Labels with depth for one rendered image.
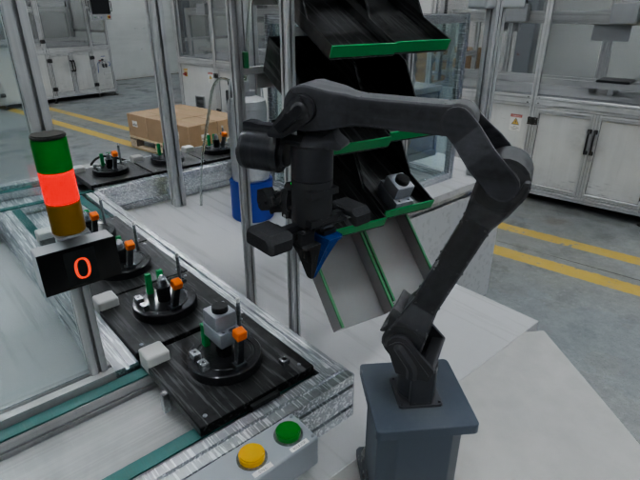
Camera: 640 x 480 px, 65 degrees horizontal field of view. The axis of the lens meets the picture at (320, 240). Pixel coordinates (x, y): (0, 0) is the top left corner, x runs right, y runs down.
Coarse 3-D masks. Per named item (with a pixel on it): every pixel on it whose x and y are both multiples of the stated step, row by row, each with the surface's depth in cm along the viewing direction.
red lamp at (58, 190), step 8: (40, 176) 75; (48, 176) 74; (56, 176) 75; (64, 176) 75; (72, 176) 77; (40, 184) 76; (48, 184) 75; (56, 184) 75; (64, 184) 76; (72, 184) 77; (48, 192) 75; (56, 192) 75; (64, 192) 76; (72, 192) 77; (48, 200) 76; (56, 200) 76; (64, 200) 76; (72, 200) 77
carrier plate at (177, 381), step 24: (192, 336) 103; (264, 336) 103; (168, 360) 96; (264, 360) 96; (168, 384) 90; (192, 384) 90; (240, 384) 90; (264, 384) 90; (288, 384) 92; (192, 408) 85; (216, 408) 85; (240, 408) 86
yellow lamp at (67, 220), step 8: (80, 200) 80; (48, 208) 77; (56, 208) 76; (64, 208) 77; (72, 208) 78; (80, 208) 79; (48, 216) 78; (56, 216) 77; (64, 216) 77; (72, 216) 78; (80, 216) 79; (56, 224) 78; (64, 224) 78; (72, 224) 78; (80, 224) 79; (56, 232) 78; (64, 232) 78; (72, 232) 79
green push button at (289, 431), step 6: (282, 426) 81; (288, 426) 81; (294, 426) 81; (276, 432) 80; (282, 432) 80; (288, 432) 80; (294, 432) 80; (300, 432) 81; (282, 438) 79; (288, 438) 79; (294, 438) 79
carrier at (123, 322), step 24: (144, 288) 121; (168, 288) 111; (192, 288) 121; (120, 312) 111; (144, 312) 108; (168, 312) 108; (192, 312) 111; (120, 336) 104; (144, 336) 103; (168, 336) 103
